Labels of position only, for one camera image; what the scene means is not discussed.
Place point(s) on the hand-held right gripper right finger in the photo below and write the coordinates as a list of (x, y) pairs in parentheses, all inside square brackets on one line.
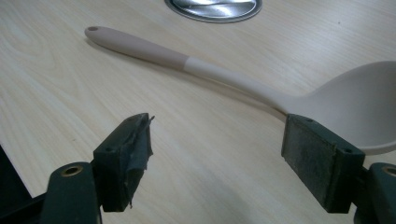
[(323, 165)]

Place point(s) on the silver metal bowl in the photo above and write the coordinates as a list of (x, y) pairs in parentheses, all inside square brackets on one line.
[(214, 10)]

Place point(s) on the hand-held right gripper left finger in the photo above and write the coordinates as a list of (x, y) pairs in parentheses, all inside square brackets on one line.
[(121, 161)]

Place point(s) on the beige silicone ladle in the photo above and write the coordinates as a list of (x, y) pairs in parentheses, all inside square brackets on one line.
[(224, 74)]

